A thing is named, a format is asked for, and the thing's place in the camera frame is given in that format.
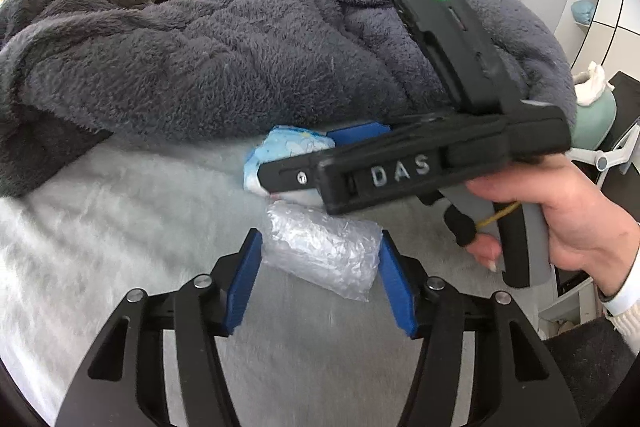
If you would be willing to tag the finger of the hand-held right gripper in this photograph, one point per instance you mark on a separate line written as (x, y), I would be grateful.
(290, 177)
(360, 134)

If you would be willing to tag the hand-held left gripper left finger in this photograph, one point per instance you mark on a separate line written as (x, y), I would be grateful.
(245, 287)

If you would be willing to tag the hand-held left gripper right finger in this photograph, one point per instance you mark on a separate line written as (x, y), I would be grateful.
(397, 287)

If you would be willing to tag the light blue printed packet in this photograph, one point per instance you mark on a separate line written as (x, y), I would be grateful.
(285, 147)

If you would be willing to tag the clear plastic bag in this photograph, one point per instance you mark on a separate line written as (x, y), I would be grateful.
(320, 252)

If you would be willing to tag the person's right forearm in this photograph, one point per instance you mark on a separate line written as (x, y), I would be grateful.
(625, 307)

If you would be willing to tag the person's right hand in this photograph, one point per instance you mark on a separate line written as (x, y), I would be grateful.
(575, 217)

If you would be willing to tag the dark grey fleece blanket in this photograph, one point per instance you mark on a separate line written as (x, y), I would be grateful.
(225, 57)

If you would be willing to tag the light blue pouch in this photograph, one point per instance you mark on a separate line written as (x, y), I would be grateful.
(582, 12)

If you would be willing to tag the white fluffy cloth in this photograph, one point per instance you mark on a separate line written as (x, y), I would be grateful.
(592, 82)

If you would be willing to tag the chair with green cushion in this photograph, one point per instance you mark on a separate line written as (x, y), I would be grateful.
(595, 127)

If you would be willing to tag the white shelf unit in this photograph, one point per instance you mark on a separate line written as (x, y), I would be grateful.
(612, 7)

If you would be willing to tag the person's leg in dark trousers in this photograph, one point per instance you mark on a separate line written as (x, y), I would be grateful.
(585, 367)

